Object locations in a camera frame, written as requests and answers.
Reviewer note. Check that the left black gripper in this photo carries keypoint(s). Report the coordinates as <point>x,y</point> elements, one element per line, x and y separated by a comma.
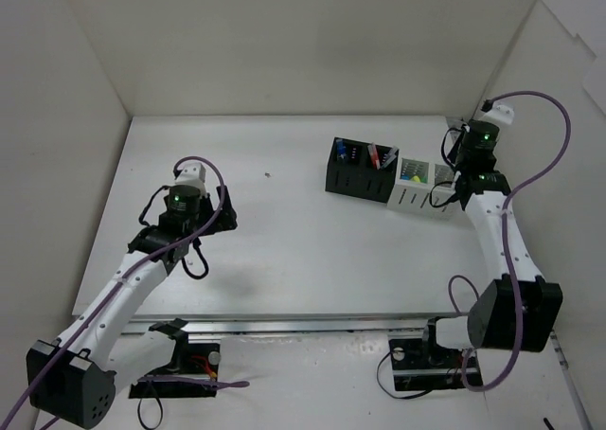
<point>224,212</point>

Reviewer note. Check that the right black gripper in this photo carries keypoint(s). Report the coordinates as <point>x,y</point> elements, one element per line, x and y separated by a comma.
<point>455,134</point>

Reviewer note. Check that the blue gel pen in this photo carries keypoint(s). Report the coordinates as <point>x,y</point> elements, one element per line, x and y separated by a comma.
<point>340,150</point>

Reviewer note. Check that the pink gel pen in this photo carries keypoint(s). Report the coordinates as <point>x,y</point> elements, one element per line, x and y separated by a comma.
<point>374,156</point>

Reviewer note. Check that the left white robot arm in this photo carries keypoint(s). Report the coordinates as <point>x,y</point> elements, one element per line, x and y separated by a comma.
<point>76,377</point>

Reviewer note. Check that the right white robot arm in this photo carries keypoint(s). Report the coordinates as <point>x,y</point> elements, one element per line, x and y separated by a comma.
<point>518,309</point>

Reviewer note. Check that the white slotted pen holder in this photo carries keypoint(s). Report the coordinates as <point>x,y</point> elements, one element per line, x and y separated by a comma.
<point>427,200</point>

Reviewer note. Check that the black slotted pen holder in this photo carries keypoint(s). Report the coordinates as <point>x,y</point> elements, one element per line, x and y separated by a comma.
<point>356,177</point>

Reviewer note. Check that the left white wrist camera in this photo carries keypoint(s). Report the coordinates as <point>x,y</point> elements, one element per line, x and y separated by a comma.
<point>192,174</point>

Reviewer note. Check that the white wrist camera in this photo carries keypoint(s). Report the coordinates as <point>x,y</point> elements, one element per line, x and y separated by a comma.
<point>192,174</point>
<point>496,113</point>

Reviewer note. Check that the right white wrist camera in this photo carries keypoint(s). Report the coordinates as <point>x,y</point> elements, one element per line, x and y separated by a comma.
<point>496,113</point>

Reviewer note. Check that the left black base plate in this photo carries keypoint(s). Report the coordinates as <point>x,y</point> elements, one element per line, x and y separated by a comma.
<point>200,360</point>

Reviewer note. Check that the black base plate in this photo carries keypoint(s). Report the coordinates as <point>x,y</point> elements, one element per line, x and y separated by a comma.
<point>200,360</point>
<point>418,366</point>

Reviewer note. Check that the aluminium front rail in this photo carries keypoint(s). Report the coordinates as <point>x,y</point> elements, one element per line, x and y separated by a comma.
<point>303,323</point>

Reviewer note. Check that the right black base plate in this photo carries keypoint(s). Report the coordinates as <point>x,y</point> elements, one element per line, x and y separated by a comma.
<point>418,366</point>

